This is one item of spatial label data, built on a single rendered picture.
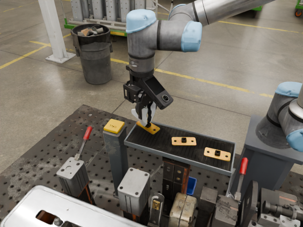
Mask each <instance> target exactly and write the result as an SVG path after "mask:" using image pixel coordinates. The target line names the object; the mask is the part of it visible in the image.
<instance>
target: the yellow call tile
mask: <svg viewBox="0 0 303 227"><path fill-rule="evenodd" d="M123 126H124V122H122V121H118V120H114V119H111V120H110V121H109V122H108V123H107V124H106V125H105V127H104V130H105V131H109V132H112V133H116V134H118V133H119V131H120V130H121V128H122V127H123Z"/></svg>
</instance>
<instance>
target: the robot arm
mask: <svg viewBox="0 0 303 227"><path fill-rule="evenodd" d="M273 1H275V0H197V1H195V2H192V3H190V4H187V5H185V4H180V5H177V6H175V7H174V8H173V10H172V11H171V13H170V15H169V20H168V21H167V20H156V15H155V13H154V12H153V11H151V10H146V9H137V10H133V11H130V12H129V13H128V14H127V17H126V23H127V29H126V33H127V42H128V54H129V64H128V65H126V70H128V71H129V75H130V80H129V81H127V83H125V84H123V88H124V98H125V99H127V100H128V101H129V102H131V103H136V106H135V109H132V110H131V112H132V114H133V115H134V116H135V117H136V118H137V119H138V120H139V121H140V123H141V124H142V125H143V126H144V127H145V126H146V125H147V121H148V122H149V123H150V122H151V121H152V119H153V116H154V114H155V111H156V109H157V106H158V107H159V109H160V110H163V109H165V108H166V107H168V106H169V105H170V104H171V103H172V102H173V100H174V99H173V98H172V97H171V96H170V94H169V93H168V92H167V91H166V89H165V88H164V87H163V86H162V85H161V84H160V82H159V81H158V80H157V79H156V78H155V76H154V75H153V73H154V67H155V50H166V51H180V52H184V53H186V52H197V51H198V50H199V48H200V44H201V37H202V27H204V26H207V25H210V24H212V23H215V22H218V21H220V20H223V19H226V18H229V17H232V16H234V15H237V14H240V13H243V12H245V11H248V10H251V9H253V8H256V7H259V6H262V5H265V4H267V3H270V2H273ZM125 90H127V96H126V95H125ZM147 114H148V118H147ZM255 133H256V135H257V137H258V138H259V139H260V140H261V141H262V142H263V143H265V144H266V145H268V146H270V147H273V148H277V149H290V148H293V149H294V150H296V151H299V152H303V83H299V82H283V83H281V84H279V85H278V87H277V89H276V90H275V94H274V97H273V99H272V102H271V104H270V107H269V109H268V111H267V114H266V116H265V117H264V118H263V119H262V120H261V121H260V122H259V123H258V124H257V127H256V130H255Z"/></svg>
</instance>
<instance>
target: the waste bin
mask: <svg viewBox="0 0 303 227"><path fill-rule="evenodd" d="M71 33H72V36H73V46H74V47H75V52H76V56H77V57H79V56H80V60H81V64H82V68H83V72H84V76H85V79H86V81H87V82H88V83H90V84H94V85H99V84H104V83H106V82H108V81H109V80H110V79H111V77H112V74H111V61H110V53H112V52H113V49H112V42H111V39H110V29H109V28H108V27H107V26H104V25H101V24H97V23H86V24H82V25H78V26H76V27H74V28H73V29H72V31H71Z"/></svg>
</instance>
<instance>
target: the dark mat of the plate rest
mask: <svg viewBox="0 0 303 227"><path fill-rule="evenodd" d="M152 124H154V125H156V126H157V127H159V128H160V130H159V131H158V132H157V133H155V134H151V133H150V132H148V131H146V130H145V129H143V128H142V127H140V126H138V125H136V127H135V128H134V130H133V131H132V133H131V134H130V136H129V137H128V139H127V140H126V141H128V142H131V143H134V144H138V145H142V146H145V147H148V148H151V149H155V150H158V151H162V152H165V153H168V154H172V155H176V156H179V157H182V158H185V159H189V160H192V161H196V162H199V163H203V164H206V165H210V166H213V167H216V168H220V169H223V170H226V171H230V170H231V164H232V158H233V153H234V144H231V143H228V142H224V141H220V140H216V139H212V138H209V137H205V136H200V135H196V134H193V133H189V132H185V131H181V130H177V129H173V128H170V127H165V126H162V125H158V124H155V123H152ZM172 137H194V138H195V139H196V145H172ZM206 147H207V148H212V149H216V150H221V151H225V152H229V153H230V154H231V155H230V161H229V162H228V161H224V160H220V159H215V158H211V157H207V156H205V155H204V152H205V148H206Z"/></svg>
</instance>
